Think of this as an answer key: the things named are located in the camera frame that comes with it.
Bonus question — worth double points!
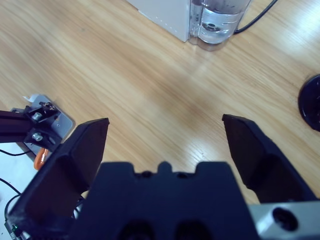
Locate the orange clip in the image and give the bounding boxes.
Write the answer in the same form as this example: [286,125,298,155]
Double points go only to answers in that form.
[34,147,50,171]

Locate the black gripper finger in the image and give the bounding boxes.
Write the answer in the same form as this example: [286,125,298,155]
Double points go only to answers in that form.
[221,113,320,205]
[4,117,110,226]

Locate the grey metal mounting plate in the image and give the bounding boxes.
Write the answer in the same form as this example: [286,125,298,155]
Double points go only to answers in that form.
[11,94,76,161]

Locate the black wire capsule stand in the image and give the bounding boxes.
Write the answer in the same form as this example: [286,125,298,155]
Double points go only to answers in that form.
[298,74,320,132]

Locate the thin black wire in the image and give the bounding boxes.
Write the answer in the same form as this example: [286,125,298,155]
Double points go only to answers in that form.
[0,149,30,156]
[0,177,22,216]

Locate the black power cable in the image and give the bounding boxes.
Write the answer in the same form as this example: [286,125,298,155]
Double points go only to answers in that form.
[233,0,278,35]

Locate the white paper tag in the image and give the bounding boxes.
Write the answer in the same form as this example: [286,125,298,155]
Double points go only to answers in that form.
[23,93,39,103]

